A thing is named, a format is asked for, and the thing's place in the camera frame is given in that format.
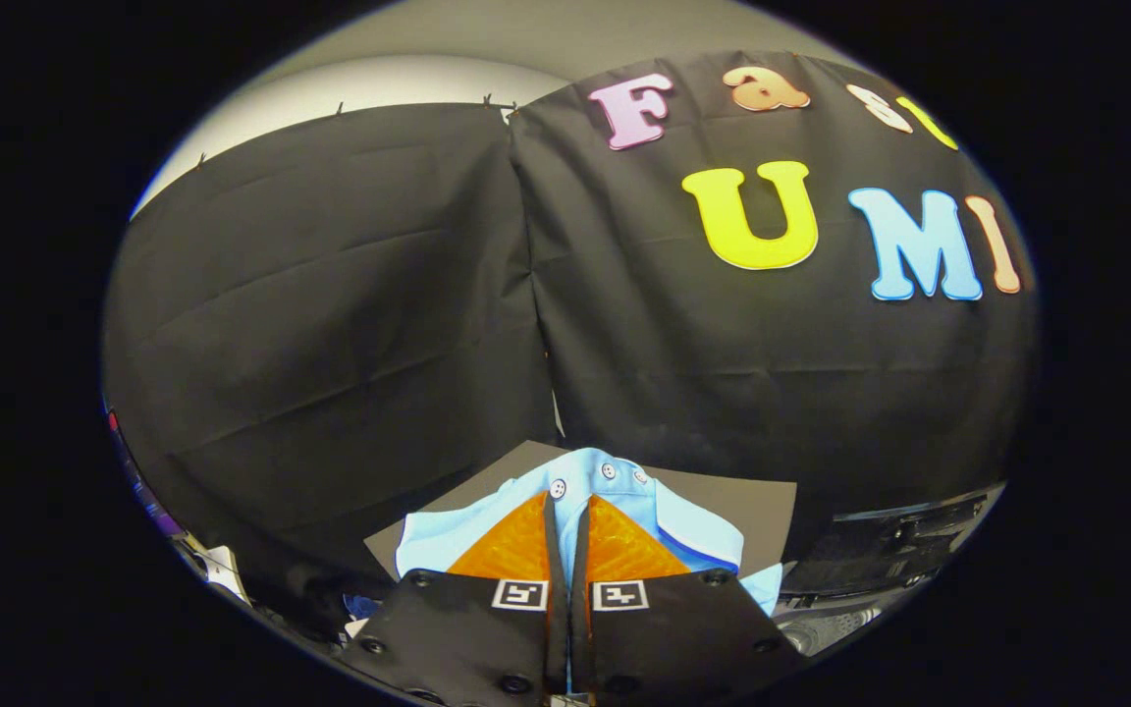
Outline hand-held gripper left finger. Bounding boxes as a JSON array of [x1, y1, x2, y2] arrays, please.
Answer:
[[335, 491, 571, 707]]

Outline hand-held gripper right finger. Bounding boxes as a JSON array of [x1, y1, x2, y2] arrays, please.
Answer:
[[570, 494, 807, 704]]

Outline black backdrop cloth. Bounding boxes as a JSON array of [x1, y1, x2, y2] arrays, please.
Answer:
[[102, 51, 1038, 634]]

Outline grey cabinet with dark top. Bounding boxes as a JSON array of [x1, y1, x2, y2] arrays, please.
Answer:
[[364, 440, 799, 582]]

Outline light blue shirt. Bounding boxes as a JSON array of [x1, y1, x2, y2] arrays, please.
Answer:
[[396, 447, 784, 617]]

